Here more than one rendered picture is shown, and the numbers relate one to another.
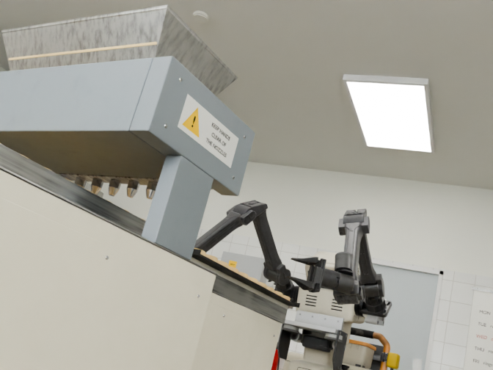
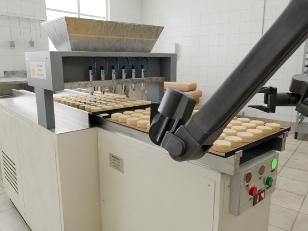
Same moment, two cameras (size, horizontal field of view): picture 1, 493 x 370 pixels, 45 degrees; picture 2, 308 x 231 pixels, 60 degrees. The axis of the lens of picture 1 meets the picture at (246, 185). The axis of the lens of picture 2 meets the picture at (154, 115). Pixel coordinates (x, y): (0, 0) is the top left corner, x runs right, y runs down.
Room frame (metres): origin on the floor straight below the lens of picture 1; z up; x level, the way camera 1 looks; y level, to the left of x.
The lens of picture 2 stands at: (1.96, -0.94, 1.15)
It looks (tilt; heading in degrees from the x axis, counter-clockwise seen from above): 12 degrees down; 104
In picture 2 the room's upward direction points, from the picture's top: straight up
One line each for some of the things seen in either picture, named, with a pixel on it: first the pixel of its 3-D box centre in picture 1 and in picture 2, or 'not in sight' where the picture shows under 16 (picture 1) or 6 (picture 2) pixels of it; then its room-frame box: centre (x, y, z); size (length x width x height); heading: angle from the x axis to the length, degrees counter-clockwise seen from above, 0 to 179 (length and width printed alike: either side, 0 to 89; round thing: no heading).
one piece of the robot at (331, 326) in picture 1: (313, 338); not in sight; (2.58, -0.44, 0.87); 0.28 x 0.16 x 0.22; 56
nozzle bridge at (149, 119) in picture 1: (75, 166); (107, 85); (1.36, 0.40, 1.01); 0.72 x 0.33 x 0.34; 55
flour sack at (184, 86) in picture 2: not in sight; (176, 85); (1.12, 4.16, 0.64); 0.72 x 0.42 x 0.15; 163
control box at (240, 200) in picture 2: not in sight; (255, 180); (2.08, -0.10, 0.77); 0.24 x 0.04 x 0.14; 55
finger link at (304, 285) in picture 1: (302, 276); not in sight; (1.81, -0.24, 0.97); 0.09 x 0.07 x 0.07; 100
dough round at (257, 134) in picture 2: not in sight; (254, 133); (2.07, -0.06, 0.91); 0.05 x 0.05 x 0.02
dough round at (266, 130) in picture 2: not in sight; (263, 130); (2.10, 0.00, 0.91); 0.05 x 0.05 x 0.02
